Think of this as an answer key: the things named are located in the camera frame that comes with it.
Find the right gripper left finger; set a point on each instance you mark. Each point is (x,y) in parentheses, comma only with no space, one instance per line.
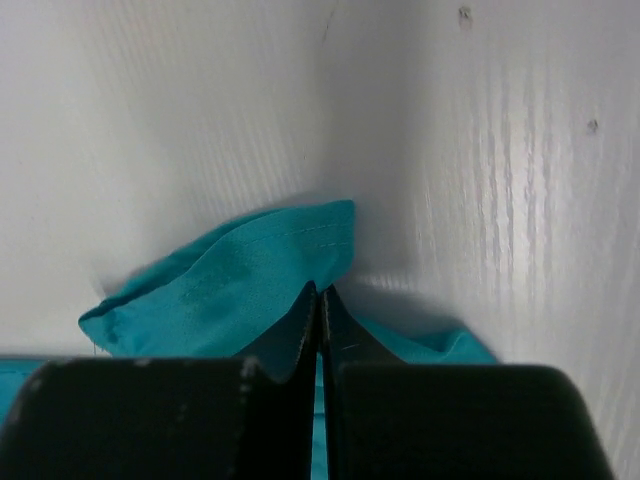
(249,416)

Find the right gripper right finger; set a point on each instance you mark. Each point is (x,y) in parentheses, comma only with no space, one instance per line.
(389,419)

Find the teal t-shirt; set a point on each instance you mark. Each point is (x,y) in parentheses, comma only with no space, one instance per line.
(216,295)

